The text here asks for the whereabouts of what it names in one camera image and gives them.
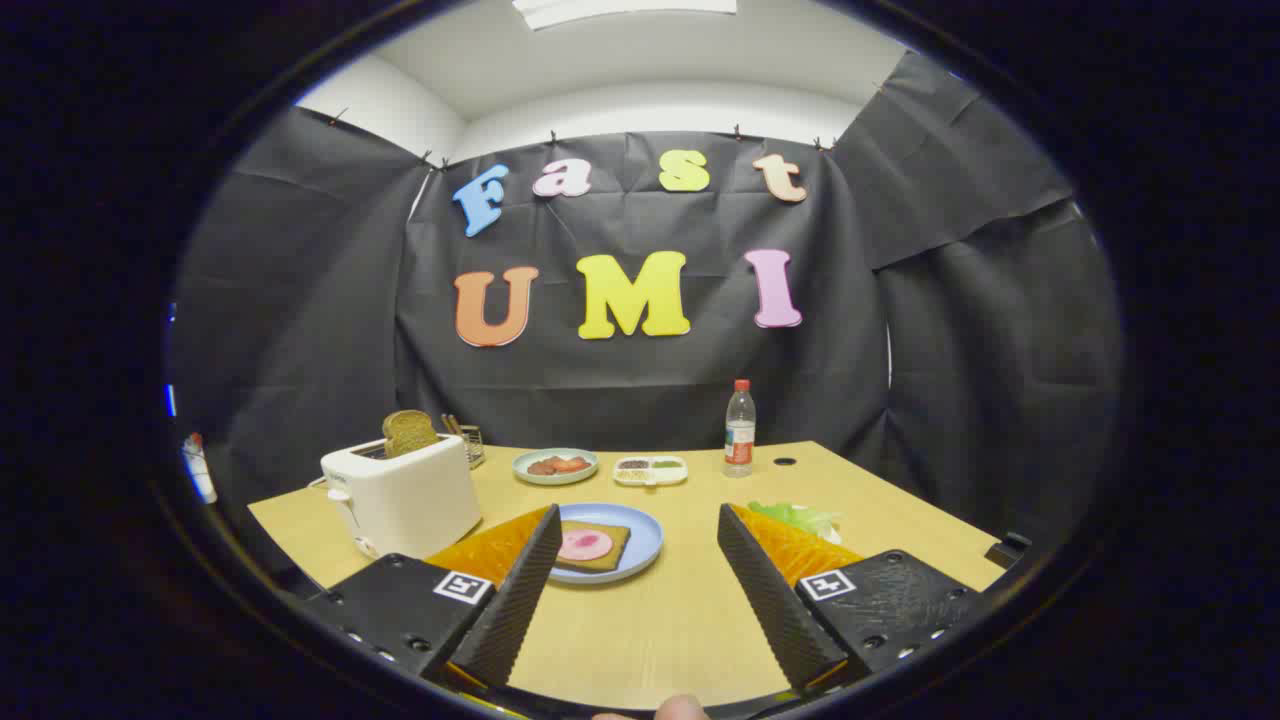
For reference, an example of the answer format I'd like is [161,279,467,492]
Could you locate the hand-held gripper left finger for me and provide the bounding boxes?
[300,503,564,691]

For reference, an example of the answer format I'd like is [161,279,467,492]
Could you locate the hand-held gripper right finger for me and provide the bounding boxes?
[716,503,986,693]

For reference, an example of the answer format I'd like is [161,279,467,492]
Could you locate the green lettuce leaf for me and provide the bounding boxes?
[748,501,841,541]

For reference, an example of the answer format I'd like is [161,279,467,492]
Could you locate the brown toast bread slice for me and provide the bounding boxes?
[382,410,441,459]

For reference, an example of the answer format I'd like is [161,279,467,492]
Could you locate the pink ham slice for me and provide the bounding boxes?
[558,529,614,562]

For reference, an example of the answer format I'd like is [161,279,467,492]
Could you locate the white square plate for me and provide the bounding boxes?
[790,505,844,547]

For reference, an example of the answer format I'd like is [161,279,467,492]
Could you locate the square bread slice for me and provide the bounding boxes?
[553,520,632,574]

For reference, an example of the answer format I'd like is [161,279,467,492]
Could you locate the pale green round plate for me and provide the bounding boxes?
[512,447,599,486]

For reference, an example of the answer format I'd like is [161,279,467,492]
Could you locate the blue round plate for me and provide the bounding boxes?
[548,502,664,585]

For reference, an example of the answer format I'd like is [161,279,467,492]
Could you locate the white toaster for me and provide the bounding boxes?
[320,433,483,561]

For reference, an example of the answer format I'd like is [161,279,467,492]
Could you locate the clear plastic water bottle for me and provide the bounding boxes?
[724,379,757,478]

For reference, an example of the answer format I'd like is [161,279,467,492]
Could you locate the white divided seasoning dish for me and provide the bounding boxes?
[613,456,689,488]

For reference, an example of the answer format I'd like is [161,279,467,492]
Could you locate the white and red object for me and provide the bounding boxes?
[183,432,218,504]

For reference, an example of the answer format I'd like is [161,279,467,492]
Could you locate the ceiling light panel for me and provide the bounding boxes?
[512,0,738,31]

